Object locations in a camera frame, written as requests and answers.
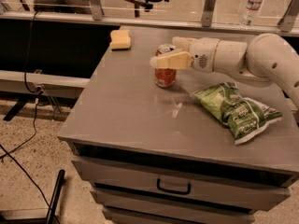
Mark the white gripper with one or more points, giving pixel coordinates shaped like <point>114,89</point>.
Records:
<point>202,54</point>

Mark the red coke can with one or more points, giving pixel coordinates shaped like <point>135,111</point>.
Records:
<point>165,78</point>

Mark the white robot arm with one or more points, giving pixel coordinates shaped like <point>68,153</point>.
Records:
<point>266,59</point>

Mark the yellow sponge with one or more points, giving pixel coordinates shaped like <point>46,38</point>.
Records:
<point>120,39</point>

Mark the clear plastic water bottle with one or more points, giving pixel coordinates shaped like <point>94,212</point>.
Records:
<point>252,8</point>

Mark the green chip bag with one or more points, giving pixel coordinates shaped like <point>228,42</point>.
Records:
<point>244,116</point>

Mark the grey drawer cabinet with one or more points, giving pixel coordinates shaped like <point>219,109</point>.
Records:
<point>126,132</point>

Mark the black metal stand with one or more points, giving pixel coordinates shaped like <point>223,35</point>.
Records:
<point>39,215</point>

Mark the middle metal rail bracket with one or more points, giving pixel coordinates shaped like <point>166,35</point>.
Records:
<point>207,14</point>

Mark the left metal rail bracket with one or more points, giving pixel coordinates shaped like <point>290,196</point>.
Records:
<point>96,10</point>

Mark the black drawer handle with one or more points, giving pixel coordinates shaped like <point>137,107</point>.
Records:
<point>173,188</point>

